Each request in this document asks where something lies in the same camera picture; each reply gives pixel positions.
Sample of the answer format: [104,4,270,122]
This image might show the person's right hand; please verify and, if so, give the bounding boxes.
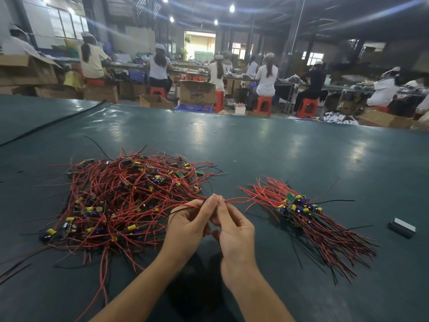
[212,195,258,289]

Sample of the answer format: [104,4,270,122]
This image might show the person's left hand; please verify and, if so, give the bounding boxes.
[160,194,221,269]

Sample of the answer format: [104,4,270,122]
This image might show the pile of red-wired boards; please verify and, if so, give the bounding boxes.
[0,152,225,319]

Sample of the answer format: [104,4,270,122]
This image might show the sorted bundle of wired boards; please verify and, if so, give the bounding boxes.
[240,176,378,284]

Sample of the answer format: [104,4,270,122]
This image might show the person's left forearm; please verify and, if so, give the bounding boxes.
[89,254,185,322]

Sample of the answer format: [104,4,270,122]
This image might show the blue plastic crate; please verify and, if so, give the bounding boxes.
[176,104,215,114]

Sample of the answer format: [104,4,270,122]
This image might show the dark green table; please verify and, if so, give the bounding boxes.
[0,95,429,322]

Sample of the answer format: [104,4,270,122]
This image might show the heap of black white items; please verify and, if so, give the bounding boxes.
[322,112,361,125]

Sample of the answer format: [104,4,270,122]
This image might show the small black grey block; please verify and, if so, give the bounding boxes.
[388,218,417,239]

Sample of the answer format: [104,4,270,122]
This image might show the yellow sack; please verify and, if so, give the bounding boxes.
[64,72,85,90]

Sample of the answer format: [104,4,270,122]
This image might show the large open cardboard box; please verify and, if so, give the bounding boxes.
[0,55,61,86]

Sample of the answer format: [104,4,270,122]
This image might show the grid window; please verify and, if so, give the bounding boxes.
[47,4,89,39]

